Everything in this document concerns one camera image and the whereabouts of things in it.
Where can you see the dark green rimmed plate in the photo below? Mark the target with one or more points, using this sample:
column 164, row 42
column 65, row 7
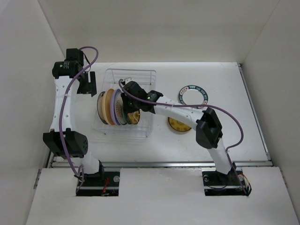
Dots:
column 126, row 116

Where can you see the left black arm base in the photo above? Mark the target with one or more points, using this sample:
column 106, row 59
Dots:
column 104, row 183

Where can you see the yellow patterned small plate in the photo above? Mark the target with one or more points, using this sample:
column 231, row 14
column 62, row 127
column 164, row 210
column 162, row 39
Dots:
column 178, row 126

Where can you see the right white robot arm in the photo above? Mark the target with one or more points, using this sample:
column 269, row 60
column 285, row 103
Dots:
column 206, row 123

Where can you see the purple rimmed patterned plate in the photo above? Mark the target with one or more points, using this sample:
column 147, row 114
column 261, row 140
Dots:
column 116, row 108

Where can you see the white wire dish rack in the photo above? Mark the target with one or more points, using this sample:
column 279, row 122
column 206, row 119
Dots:
column 147, row 80

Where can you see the white plate dark lettered rim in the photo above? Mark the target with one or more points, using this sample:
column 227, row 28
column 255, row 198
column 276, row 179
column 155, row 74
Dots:
column 193, row 95

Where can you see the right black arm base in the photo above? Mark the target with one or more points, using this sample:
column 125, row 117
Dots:
column 218, row 184

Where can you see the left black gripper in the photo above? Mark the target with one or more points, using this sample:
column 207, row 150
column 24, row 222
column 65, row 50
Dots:
column 89, row 88

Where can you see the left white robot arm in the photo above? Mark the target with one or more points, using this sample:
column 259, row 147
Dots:
column 72, row 76

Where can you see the beige orange plate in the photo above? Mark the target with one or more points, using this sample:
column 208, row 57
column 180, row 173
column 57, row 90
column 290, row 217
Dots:
column 106, row 106

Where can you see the aluminium table front rail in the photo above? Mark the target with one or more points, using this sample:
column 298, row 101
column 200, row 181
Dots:
column 183, row 164

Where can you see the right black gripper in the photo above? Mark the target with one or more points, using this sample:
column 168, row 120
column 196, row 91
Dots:
column 129, row 109

